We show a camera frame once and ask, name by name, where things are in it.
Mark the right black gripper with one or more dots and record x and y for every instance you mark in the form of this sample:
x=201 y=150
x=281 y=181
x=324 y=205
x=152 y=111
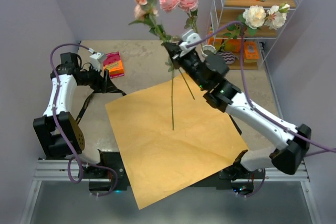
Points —
x=173 y=49

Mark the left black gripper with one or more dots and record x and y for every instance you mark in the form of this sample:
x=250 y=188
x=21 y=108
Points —
x=106 y=81

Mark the black ribbon with gold text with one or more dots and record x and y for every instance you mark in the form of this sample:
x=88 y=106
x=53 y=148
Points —
x=90 y=97

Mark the artificial rose bouquet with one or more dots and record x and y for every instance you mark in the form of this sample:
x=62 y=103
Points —
x=183 y=11

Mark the orange paper flower wrap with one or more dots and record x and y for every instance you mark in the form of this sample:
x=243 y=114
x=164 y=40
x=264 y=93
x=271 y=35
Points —
x=170 y=138

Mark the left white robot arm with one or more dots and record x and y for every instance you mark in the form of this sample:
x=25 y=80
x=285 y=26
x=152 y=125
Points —
x=57 y=130

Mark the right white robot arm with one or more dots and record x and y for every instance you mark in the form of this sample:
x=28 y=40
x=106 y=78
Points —
x=209 y=74

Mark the white faceted ceramic vase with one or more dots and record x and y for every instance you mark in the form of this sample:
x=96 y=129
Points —
x=208 y=49

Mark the pink orange candy box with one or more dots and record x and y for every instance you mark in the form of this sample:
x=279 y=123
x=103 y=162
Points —
x=114 y=65

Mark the striped purple grey sleep mask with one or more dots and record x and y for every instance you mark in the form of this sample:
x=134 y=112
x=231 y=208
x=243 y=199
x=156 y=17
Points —
x=229 y=57

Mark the orange box bottom shelf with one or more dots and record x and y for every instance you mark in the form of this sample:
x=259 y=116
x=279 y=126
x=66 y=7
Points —
x=226 y=42

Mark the yellow orange packet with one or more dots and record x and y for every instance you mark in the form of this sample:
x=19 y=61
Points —
x=251 y=54

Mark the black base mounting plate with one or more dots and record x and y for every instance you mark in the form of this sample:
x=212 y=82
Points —
x=110 y=172

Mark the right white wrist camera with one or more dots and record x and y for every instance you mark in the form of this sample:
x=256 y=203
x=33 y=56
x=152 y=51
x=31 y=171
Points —
x=190 y=40

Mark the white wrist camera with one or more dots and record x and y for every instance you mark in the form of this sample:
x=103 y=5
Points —
x=97 y=60
x=190 y=40

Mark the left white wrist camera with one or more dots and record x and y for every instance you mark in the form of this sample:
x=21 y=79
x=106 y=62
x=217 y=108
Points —
x=97 y=60

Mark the white wire shelf rack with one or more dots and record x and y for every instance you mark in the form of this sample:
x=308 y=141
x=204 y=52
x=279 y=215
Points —
x=226 y=12

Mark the aluminium rail frame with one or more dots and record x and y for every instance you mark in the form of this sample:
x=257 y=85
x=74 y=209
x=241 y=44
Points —
x=280 y=198

